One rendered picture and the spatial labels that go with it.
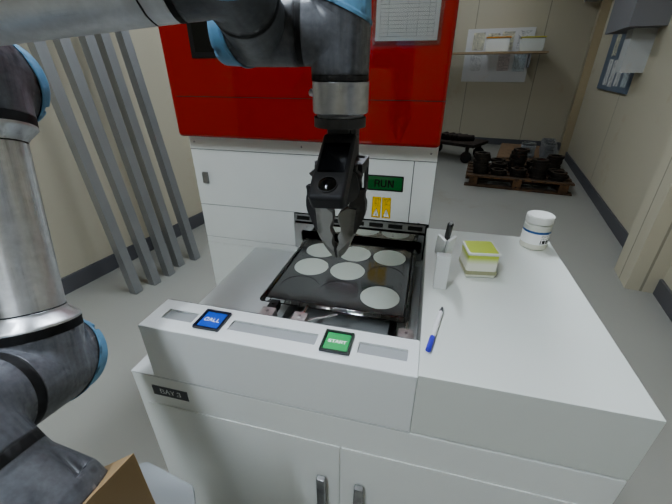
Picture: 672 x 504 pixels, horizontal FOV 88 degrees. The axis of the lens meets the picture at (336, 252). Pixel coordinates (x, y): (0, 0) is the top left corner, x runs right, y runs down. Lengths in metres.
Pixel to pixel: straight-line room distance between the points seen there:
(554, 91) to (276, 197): 7.49
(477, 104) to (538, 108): 1.13
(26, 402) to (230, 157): 0.90
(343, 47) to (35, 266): 0.50
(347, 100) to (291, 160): 0.71
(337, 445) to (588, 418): 0.45
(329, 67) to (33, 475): 0.56
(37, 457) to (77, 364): 0.14
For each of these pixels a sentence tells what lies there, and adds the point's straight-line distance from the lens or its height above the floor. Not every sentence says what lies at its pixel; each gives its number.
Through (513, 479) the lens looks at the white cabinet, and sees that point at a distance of 0.82.
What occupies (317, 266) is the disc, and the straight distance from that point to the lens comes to 1.03.
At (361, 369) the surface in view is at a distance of 0.64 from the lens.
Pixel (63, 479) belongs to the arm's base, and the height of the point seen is 1.01.
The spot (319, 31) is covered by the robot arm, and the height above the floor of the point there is 1.45.
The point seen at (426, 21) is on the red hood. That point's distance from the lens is 1.02.
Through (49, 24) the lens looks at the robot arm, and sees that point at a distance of 0.46.
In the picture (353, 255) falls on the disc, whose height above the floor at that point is 0.90.
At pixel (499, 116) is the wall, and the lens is 8.34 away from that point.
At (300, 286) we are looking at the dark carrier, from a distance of 0.94.
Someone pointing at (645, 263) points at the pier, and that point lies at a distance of 3.24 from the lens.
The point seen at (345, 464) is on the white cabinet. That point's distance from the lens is 0.86.
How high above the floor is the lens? 1.41
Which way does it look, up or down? 28 degrees down
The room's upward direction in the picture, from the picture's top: straight up
